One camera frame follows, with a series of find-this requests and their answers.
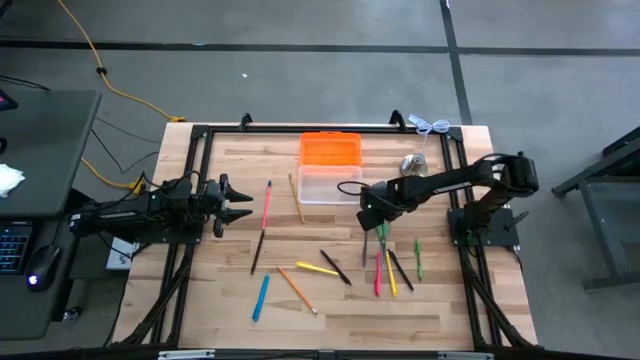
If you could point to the backlit computer keyboard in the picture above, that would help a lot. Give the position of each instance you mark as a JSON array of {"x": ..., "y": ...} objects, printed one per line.
[{"x": 15, "y": 247}]

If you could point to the clear pencil box orange lid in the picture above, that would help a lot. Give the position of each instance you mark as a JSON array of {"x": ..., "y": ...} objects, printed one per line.
[{"x": 330, "y": 150}]

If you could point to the thin yellow wooden pencil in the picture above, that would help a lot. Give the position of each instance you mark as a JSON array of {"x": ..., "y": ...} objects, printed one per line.
[{"x": 296, "y": 197}]

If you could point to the silver desk caster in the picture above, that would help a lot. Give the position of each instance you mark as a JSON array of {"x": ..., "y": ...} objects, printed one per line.
[{"x": 73, "y": 313}]

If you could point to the yellow highlighter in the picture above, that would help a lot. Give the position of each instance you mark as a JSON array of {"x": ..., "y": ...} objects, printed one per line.
[{"x": 315, "y": 268}]

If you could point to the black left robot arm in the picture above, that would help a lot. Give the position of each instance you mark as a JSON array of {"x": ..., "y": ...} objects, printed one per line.
[{"x": 125, "y": 215}]

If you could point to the white crumpled tissue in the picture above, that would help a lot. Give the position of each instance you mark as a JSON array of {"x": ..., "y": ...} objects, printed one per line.
[{"x": 9, "y": 180}]

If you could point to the black device pink screen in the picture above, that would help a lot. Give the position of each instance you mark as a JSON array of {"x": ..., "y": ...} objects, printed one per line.
[{"x": 6, "y": 101}]

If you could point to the yellow pen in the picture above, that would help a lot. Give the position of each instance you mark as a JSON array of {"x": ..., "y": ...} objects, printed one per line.
[{"x": 391, "y": 280}]

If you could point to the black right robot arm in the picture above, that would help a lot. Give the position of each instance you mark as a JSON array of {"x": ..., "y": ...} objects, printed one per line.
[{"x": 450, "y": 182}]

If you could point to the orange pencil with eraser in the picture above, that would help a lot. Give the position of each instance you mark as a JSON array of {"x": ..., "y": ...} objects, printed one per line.
[{"x": 297, "y": 290}]

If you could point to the black office desk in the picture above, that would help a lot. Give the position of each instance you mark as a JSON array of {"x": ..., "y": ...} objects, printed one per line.
[{"x": 45, "y": 140}]

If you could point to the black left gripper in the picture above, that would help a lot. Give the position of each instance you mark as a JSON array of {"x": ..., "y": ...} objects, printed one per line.
[{"x": 217, "y": 200}]

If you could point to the black aluminium table frame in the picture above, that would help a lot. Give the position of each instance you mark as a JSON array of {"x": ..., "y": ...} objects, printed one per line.
[{"x": 370, "y": 130}]

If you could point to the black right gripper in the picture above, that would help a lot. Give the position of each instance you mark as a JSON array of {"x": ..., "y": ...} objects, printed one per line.
[{"x": 380, "y": 200}]

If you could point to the green pen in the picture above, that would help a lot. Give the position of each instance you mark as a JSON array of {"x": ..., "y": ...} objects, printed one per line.
[{"x": 418, "y": 257}]

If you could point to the black computer mouse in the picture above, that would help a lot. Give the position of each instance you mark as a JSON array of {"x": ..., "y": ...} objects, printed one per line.
[{"x": 42, "y": 265}]

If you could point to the black metal cart frame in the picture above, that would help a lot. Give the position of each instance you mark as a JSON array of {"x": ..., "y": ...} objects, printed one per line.
[{"x": 615, "y": 280}]

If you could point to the white printed box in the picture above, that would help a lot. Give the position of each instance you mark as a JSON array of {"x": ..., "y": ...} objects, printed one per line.
[{"x": 120, "y": 255}]

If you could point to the black pen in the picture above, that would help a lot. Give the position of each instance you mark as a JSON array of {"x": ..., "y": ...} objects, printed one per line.
[
  {"x": 400, "y": 270},
  {"x": 335, "y": 267}
]

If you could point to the grey pencil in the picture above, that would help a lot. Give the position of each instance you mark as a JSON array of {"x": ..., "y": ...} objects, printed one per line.
[{"x": 365, "y": 250}]

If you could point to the dark brown pencil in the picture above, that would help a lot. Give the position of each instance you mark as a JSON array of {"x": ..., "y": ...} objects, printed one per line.
[{"x": 257, "y": 252}]

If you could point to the pink marker pen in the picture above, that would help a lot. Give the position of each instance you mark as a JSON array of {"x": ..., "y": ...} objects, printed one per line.
[{"x": 378, "y": 275}]

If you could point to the pink pen blue tip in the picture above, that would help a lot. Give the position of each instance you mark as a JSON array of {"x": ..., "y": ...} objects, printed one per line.
[{"x": 267, "y": 205}]

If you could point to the silver metal bracket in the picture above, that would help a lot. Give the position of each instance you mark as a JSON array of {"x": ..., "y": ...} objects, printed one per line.
[
  {"x": 185, "y": 355},
  {"x": 465, "y": 356}
]

